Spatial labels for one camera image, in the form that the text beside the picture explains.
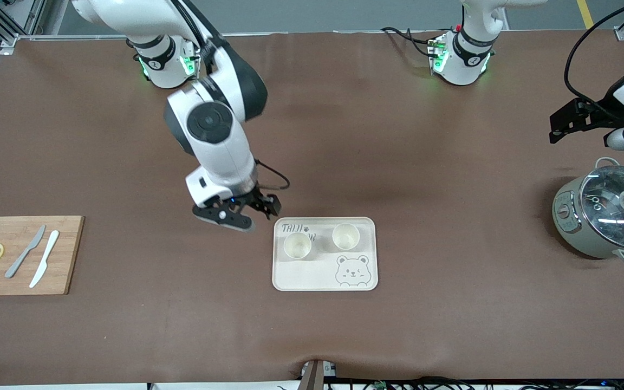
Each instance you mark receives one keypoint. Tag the white plastic cup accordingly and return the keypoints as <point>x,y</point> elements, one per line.
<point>345,236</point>

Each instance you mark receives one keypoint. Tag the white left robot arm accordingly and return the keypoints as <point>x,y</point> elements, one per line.
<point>461,59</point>

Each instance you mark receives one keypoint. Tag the brown table cover sheet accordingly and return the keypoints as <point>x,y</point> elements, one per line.
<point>453,298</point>

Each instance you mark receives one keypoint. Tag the grey-green cooking pot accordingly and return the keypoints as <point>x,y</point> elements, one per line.
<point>569,222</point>

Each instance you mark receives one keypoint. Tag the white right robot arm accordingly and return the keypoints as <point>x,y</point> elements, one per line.
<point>220,146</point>

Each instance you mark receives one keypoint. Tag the white plastic knife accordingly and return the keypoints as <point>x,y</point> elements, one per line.
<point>44,260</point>

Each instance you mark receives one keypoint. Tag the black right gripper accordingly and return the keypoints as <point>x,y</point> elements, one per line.
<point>253,199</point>

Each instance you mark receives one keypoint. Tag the wooden cutting board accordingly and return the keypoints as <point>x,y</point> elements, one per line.
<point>68,260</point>

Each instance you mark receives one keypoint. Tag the grey plastic knife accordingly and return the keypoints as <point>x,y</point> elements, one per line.
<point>22,254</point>

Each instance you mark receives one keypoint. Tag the white tray with bear print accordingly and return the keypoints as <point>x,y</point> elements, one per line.
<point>312,273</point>

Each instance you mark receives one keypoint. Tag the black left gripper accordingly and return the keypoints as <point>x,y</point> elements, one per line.
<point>598,115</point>

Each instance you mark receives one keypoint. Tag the glass pot lid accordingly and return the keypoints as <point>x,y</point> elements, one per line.
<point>610,211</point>

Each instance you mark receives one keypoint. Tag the clear cup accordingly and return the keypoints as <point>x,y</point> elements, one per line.
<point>297,245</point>

